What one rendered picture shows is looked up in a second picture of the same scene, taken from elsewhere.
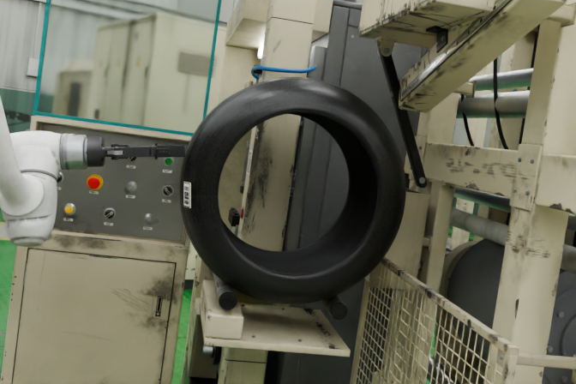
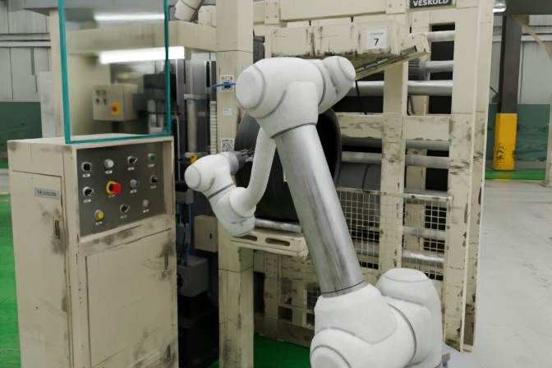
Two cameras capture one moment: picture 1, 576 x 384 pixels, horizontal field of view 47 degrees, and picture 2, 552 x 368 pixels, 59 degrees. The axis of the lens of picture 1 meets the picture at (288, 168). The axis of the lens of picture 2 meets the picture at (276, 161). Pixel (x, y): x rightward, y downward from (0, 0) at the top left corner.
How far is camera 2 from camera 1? 1.77 m
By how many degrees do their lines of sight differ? 50
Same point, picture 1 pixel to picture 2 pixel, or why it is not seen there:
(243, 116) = not seen: hidden behind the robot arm
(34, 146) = (222, 167)
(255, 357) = (250, 264)
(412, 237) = not seen: hidden behind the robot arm
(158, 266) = (163, 234)
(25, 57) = not seen: outside the picture
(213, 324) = (301, 243)
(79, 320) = (126, 295)
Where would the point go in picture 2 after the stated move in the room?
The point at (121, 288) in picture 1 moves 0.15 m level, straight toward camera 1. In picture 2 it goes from (145, 259) to (173, 264)
